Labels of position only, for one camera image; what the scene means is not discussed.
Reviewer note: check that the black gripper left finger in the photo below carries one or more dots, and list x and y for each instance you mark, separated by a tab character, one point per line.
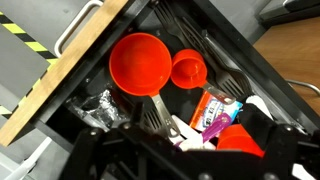
138	116

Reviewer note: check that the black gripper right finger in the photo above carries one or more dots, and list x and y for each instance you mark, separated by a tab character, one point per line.
258	128

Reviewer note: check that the large orange measuring cup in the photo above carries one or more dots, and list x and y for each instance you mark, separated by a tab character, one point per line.
140	63

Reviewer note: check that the black plastic fork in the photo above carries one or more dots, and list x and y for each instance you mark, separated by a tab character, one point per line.
195	35
166	20
151	118

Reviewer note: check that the red plastic cup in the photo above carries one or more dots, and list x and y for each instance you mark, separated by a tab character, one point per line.
236	138

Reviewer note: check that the purple plastic utensil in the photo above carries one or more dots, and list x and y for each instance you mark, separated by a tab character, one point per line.
216	125

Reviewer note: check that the clear plastic bag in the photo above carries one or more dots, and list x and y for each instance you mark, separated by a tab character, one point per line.
96	108

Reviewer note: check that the orange white snack packet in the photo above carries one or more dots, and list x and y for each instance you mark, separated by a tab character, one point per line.
211	110

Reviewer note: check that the white plastic utensil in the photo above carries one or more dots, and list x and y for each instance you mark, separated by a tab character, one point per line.
186	133

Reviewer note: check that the small red measuring cup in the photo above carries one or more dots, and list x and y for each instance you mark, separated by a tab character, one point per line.
188	70

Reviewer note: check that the yellow black hazard tape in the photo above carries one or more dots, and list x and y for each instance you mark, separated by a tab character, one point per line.
33	45

